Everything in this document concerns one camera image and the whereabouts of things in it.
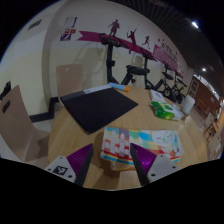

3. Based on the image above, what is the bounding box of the green wet wipes pack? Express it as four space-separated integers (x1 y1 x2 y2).
149 100 185 122

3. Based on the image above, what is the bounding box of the blue tube with orange cap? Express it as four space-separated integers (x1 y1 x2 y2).
108 82 131 93

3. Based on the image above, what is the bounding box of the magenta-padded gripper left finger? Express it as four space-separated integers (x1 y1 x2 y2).
44 143 95 187

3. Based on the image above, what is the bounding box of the light wooden chair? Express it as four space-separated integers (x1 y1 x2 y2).
0 84 51 168
55 63 84 101

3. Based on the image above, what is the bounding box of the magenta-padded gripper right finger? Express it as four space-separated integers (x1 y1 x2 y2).
129 143 181 187

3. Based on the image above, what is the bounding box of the wall air vent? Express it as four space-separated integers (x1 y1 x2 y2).
28 19 43 31

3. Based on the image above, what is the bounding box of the group of tables and chairs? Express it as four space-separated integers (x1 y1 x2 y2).
199 106 224 158

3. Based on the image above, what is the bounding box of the black exercise bike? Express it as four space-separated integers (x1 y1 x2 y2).
141 48 174 91
99 33 151 86
161 63 179 101
173 76 189 104

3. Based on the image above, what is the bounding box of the colourful cartoon print towel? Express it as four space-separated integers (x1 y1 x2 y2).
99 126 184 171

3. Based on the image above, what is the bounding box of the black desk mat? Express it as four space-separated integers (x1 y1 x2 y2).
59 84 139 134

